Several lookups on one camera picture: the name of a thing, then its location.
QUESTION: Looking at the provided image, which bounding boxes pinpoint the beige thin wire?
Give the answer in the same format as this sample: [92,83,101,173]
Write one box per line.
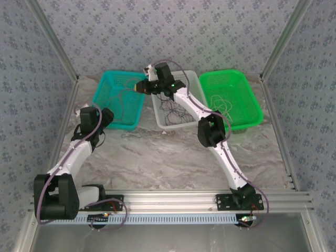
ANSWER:
[211,94,234,124]

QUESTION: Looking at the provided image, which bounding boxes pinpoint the aluminium frame leg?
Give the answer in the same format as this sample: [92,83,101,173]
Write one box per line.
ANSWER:
[13,213,40,252]
[301,211,328,252]

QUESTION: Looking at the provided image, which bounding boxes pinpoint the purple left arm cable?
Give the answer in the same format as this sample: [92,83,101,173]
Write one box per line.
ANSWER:
[36,102,129,232]

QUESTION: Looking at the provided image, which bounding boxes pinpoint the aluminium table side rail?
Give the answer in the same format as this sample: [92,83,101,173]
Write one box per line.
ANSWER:
[259,76,300,190]
[40,77,80,194]

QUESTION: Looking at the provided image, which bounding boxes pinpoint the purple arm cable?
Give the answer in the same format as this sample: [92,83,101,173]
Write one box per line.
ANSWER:
[151,59,270,231]
[36,102,129,232]

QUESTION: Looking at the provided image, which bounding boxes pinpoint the white plastic basket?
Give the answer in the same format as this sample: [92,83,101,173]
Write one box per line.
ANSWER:
[150,70,208,130]

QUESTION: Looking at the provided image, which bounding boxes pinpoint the dark thin wire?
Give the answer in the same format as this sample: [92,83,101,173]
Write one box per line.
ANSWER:
[159,98,196,125]

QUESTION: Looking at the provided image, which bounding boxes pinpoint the black controller board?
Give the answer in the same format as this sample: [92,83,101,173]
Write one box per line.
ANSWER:
[237,215,257,227]
[87,213,111,223]

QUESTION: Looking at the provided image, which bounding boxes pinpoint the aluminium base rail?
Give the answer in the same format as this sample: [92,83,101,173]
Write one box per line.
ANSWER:
[28,189,315,214]

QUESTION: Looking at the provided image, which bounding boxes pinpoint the green plastic basket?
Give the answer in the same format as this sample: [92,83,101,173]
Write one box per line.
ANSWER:
[198,69,265,133]

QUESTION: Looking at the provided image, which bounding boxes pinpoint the teal plastic basket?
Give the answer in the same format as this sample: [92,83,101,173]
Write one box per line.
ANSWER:
[91,70,149,131]

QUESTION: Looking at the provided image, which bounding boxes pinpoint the grey thin wire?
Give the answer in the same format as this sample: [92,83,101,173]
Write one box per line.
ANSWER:
[109,89,145,124]

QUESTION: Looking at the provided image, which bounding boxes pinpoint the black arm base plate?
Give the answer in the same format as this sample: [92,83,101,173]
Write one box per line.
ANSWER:
[76,193,125,212]
[215,193,265,212]

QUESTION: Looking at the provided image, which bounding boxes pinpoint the grey metal sheet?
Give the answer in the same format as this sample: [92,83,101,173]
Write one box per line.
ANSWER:
[27,223,314,252]

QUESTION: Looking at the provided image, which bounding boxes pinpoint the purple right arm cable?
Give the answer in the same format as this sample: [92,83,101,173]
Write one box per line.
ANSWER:
[151,59,270,231]

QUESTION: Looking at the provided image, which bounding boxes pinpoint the white slotted cable duct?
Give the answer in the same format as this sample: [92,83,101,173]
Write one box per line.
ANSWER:
[38,213,254,225]

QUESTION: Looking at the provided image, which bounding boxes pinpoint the aluminium upright frame post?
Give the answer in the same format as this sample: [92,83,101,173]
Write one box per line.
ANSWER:
[259,0,313,81]
[26,0,80,82]

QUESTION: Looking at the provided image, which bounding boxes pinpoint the marble pattern table cover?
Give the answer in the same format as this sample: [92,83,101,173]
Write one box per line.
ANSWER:
[41,74,299,193]

